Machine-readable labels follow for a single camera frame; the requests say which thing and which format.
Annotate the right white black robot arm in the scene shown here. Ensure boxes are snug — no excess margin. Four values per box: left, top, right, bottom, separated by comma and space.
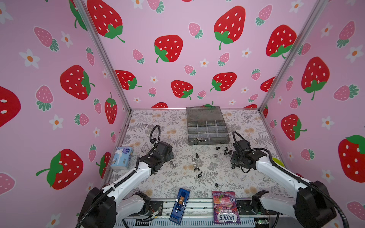
231, 139, 349, 228

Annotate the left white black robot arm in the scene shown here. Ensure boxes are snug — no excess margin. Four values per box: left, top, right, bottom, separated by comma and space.
76, 142, 174, 228

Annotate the yellow green bowl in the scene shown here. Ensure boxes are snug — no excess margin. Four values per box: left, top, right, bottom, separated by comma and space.
272, 157, 285, 168

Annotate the blue white tissue pack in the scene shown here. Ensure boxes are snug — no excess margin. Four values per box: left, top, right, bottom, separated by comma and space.
110, 147, 133, 170

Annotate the grey plastic compartment organizer box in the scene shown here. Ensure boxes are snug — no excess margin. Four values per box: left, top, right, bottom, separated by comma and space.
186, 105, 230, 145

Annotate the blue rectangular plastic box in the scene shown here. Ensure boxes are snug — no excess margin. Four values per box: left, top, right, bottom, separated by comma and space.
169, 188, 190, 225

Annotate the purple Fox's candy bag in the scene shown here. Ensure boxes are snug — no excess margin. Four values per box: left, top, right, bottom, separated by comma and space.
212, 191, 241, 224

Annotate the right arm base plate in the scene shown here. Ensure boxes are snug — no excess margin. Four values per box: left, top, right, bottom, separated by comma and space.
237, 199, 277, 216

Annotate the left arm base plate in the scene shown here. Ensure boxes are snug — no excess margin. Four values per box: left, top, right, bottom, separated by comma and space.
142, 200, 163, 217

